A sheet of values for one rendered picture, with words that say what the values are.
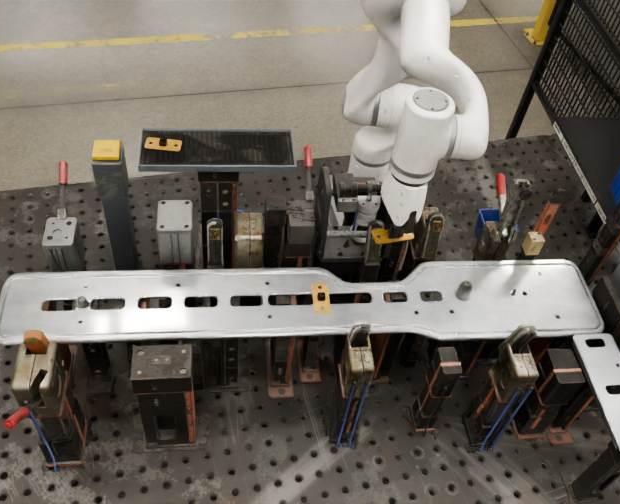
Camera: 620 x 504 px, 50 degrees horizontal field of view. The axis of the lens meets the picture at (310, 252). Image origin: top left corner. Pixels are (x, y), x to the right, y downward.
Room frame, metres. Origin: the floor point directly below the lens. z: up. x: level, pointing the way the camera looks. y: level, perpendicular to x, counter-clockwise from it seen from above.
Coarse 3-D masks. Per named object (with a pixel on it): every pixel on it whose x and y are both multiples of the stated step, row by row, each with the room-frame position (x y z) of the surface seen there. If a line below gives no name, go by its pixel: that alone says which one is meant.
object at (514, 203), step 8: (512, 184) 1.18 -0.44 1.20; (520, 184) 1.18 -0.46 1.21; (528, 184) 1.17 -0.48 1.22; (512, 192) 1.17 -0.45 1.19; (520, 192) 1.15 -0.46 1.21; (528, 192) 1.15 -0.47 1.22; (512, 200) 1.16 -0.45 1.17; (520, 200) 1.17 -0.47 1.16; (504, 208) 1.17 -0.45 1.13; (512, 208) 1.17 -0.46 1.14; (520, 208) 1.16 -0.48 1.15; (504, 216) 1.16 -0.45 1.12; (512, 216) 1.17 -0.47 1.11; (504, 224) 1.15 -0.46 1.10; (512, 224) 1.16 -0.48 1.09; (512, 232) 1.15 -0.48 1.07
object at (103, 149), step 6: (96, 144) 1.16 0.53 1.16; (102, 144) 1.16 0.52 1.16; (108, 144) 1.17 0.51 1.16; (114, 144) 1.17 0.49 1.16; (120, 144) 1.18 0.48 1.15; (96, 150) 1.14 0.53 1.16; (102, 150) 1.14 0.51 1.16; (108, 150) 1.15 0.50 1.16; (114, 150) 1.15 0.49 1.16; (96, 156) 1.12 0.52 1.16; (102, 156) 1.12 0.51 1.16; (108, 156) 1.13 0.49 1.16; (114, 156) 1.13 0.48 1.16
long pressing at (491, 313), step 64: (0, 320) 0.75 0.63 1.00; (64, 320) 0.77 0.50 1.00; (128, 320) 0.79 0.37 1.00; (192, 320) 0.82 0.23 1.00; (256, 320) 0.84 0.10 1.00; (320, 320) 0.86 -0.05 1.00; (384, 320) 0.89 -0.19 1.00; (448, 320) 0.92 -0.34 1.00; (512, 320) 0.94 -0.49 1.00; (576, 320) 0.97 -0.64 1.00
